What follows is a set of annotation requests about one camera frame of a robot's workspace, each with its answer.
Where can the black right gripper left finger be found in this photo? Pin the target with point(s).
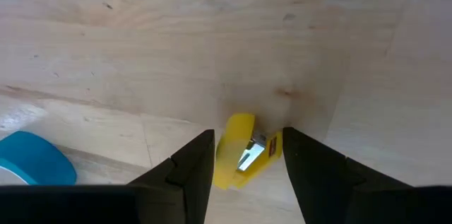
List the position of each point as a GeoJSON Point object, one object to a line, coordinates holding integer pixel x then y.
{"type": "Point", "coordinates": [183, 188]}

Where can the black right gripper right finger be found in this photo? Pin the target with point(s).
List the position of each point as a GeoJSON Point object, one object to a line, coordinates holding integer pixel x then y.
{"type": "Point", "coordinates": [328, 188]}

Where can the yellow mini stapler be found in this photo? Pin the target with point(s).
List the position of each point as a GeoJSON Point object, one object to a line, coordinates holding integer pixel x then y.
{"type": "Point", "coordinates": [229, 146]}

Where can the blue tape roll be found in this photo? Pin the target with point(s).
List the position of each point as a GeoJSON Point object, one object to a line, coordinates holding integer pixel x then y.
{"type": "Point", "coordinates": [35, 157]}

